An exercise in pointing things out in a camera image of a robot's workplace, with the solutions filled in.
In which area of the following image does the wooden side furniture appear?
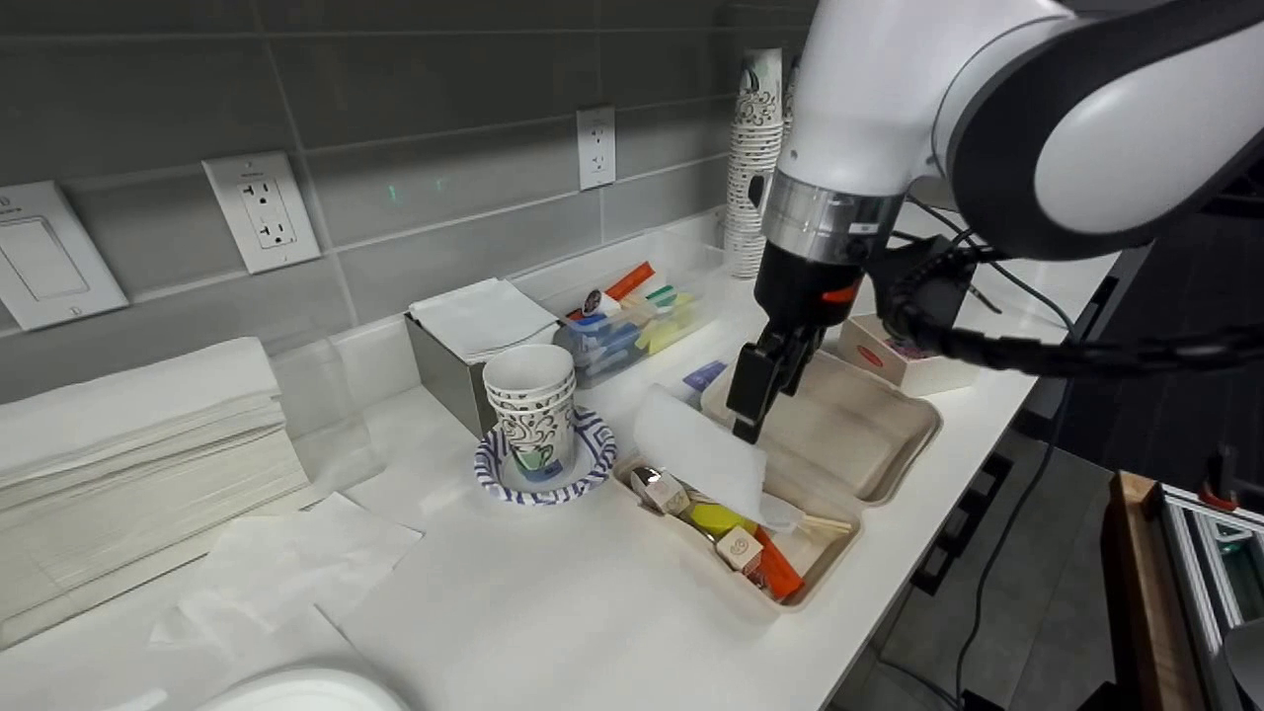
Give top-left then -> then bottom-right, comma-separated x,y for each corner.
1104,465 -> 1193,711

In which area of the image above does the orange sachet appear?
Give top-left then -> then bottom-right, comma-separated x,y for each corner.
602,258 -> 661,305

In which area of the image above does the thin black floor cable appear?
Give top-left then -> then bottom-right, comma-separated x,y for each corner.
947,445 -> 1059,711

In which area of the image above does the plain white plate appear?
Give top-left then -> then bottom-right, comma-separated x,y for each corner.
194,658 -> 414,711

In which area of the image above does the green white sachet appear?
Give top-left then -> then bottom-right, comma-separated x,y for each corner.
640,282 -> 700,354

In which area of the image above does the grey tissue box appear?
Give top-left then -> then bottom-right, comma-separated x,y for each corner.
403,271 -> 565,444

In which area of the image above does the tray of condiment packets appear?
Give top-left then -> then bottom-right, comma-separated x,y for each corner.
618,345 -> 947,612

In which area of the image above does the yellow toy food piece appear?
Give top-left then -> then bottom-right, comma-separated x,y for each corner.
688,503 -> 751,541

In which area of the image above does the metal framed panel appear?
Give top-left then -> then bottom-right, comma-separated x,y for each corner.
1157,478 -> 1264,711

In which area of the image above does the black counter bracket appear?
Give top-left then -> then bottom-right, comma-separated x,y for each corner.
914,449 -> 1020,595

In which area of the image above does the orange toy block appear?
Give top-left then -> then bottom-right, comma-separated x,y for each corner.
751,534 -> 809,608

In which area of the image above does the folded paper towel stack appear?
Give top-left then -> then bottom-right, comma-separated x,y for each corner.
0,332 -> 318,653

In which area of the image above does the cream toy cube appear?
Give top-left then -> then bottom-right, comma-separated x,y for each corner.
710,527 -> 767,577

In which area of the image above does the white wall switch plate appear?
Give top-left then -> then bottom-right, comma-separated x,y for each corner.
0,178 -> 136,336

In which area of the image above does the white wall power outlet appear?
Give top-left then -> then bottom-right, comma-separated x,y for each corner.
197,150 -> 323,275
572,104 -> 621,192

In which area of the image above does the flat translucent paper sheet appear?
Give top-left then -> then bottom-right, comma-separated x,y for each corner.
149,491 -> 430,653

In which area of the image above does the white paper napkin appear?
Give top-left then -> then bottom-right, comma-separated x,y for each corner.
625,379 -> 775,528

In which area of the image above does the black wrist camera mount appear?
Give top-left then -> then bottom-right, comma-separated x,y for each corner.
864,232 -> 979,363

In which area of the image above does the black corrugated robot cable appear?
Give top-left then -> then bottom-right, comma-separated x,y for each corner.
904,192 -> 1264,387

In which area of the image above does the blue sachet pile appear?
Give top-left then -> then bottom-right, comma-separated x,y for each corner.
560,307 -> 651,382

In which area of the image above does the patterned paper cup stack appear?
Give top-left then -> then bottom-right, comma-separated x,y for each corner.
718,47 -> 789,283

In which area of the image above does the clear plastic sachet bin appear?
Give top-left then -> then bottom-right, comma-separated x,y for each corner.
552,251 -> 704,387

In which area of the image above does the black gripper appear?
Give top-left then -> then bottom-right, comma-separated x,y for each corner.
727,241 -> 871,445

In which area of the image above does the small blue patterned plate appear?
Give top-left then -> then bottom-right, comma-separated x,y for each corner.
467,403 -> 621,511

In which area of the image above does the blue purple packet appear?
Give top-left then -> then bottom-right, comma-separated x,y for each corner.
681,354 -> 733,399

